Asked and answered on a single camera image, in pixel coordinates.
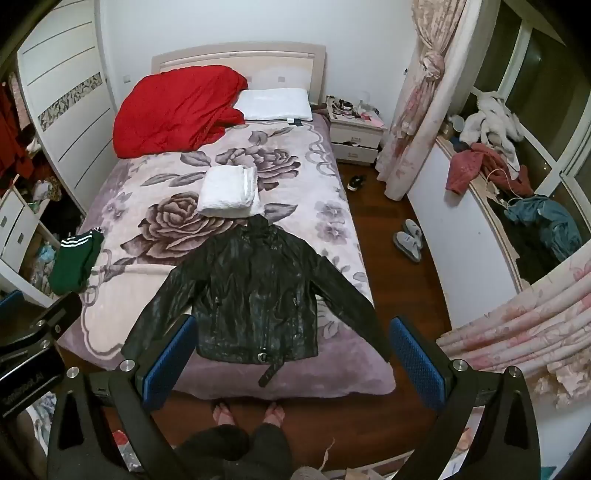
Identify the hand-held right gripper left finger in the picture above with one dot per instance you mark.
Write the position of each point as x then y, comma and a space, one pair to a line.
168, 360

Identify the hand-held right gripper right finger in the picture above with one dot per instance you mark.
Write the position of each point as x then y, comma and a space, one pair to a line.
418, 360

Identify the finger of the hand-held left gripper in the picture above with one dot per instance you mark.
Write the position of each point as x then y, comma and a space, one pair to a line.
51, 318

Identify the black leather jacket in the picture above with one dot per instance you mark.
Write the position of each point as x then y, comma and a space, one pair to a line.
258, 295

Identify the hanging red clothes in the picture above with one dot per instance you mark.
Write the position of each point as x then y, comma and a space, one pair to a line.
11, 134

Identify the green pants with white stripes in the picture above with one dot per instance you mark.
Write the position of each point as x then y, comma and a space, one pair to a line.
76, 263

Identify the person's left foot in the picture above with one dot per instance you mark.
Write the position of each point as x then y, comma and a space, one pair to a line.
222, 413

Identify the person's foot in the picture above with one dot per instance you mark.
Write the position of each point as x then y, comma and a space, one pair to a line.
274, 413
222, 413

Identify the white drawer unit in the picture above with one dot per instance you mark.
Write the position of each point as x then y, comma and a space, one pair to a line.
18, 230

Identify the loose pink floral curtain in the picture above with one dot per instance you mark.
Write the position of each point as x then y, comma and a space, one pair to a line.
521, 323

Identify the grey slipper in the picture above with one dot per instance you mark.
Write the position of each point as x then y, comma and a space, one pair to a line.
412, 229
406, 247

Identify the person's dark pants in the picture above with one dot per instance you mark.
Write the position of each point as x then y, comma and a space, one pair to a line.
240, 452

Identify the person's right foot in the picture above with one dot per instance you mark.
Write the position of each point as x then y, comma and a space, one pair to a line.
274, 413

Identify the white curved window ledge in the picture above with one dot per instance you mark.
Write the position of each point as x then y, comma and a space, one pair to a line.
452, 240

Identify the striped white cloth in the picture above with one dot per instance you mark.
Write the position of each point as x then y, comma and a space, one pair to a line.
138, 194

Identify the folded white towel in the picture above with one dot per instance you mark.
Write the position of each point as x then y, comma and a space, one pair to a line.
228, 191

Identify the black shoe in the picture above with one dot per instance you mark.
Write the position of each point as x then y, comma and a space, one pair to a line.
356, 182

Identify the blue garment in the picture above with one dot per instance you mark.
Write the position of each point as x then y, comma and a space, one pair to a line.
551, 221

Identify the dark red garment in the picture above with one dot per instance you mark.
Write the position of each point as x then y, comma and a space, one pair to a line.
466, 168

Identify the white wardrobe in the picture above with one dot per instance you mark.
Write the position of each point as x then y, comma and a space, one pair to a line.
69, 106

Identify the white nightstand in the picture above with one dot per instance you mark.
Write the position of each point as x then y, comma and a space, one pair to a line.
355, 138

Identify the small jar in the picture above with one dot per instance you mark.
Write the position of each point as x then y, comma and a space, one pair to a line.
457, 124

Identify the red duvet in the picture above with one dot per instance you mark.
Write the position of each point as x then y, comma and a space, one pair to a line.
175, 110

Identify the white fluffy garment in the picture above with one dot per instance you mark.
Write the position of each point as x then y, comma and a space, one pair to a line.
491, 120

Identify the tied pink floral curtain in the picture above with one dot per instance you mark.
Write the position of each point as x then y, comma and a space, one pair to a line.
425, 101

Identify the clutter of small toiletries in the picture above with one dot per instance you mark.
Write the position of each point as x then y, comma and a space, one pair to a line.
348, 107

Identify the white pillow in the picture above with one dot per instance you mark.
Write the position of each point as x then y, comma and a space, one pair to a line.
272, 105

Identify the beige bed headboard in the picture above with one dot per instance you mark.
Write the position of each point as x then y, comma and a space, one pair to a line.
286, 64

